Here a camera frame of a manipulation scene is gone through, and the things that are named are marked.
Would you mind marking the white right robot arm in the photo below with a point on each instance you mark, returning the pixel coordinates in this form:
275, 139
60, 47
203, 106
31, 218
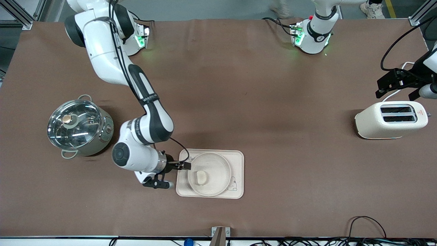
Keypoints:
102, 44

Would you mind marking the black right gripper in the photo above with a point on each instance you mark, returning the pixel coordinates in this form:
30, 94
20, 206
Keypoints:
170, 165

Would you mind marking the cream rabbit print tray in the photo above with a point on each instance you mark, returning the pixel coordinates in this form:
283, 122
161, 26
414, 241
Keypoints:
237, 160

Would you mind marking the brown table mat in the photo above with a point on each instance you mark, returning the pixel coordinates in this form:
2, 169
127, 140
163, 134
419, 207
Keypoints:
273, 212

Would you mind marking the small white bun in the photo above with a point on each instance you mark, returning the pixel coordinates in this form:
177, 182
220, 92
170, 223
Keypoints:
200, 177

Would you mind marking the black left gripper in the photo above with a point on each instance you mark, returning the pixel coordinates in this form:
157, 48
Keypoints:
411, 79

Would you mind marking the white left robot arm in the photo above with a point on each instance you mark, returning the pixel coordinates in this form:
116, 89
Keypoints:
315, 34

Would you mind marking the steel pot with lid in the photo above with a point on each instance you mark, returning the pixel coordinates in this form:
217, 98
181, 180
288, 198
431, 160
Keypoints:
102, 136

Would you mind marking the blue round cap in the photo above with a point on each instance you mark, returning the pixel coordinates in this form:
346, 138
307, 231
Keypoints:
188, 242

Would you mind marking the aluminium frame profile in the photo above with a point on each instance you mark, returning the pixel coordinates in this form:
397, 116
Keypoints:
420, 13
17, 13

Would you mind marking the metal mounting bracket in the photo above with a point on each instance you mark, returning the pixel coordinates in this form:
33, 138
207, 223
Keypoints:
215, 231

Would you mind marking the cream two-slot toaster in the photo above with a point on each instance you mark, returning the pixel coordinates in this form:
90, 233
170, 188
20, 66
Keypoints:
379, 124

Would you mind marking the round cream plate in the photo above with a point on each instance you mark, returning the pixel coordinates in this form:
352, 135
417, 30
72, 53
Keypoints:
218, 171

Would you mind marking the glass pot lid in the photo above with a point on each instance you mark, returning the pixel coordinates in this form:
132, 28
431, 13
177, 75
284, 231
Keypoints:
73, 124

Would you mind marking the white sneaker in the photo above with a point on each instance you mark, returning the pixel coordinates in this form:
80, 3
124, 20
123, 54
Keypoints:
374, 9
280, 9

